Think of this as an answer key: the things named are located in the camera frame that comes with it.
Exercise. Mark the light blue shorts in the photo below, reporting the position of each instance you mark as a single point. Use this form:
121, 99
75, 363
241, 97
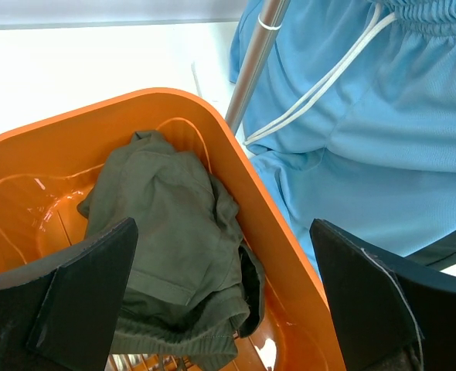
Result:
353, 120

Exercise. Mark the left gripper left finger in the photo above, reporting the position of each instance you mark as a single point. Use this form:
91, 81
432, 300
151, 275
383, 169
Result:
60, 312

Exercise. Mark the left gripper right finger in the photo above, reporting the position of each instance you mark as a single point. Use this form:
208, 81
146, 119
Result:
389, 312

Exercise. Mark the orange plastic laundry basket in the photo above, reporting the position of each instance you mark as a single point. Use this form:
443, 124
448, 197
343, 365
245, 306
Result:
48, 167

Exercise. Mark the white metal clothes rack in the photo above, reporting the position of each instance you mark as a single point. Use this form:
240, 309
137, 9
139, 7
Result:
266, 28

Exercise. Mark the dark navy shorts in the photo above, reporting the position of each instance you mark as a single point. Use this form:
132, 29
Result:
439, 255

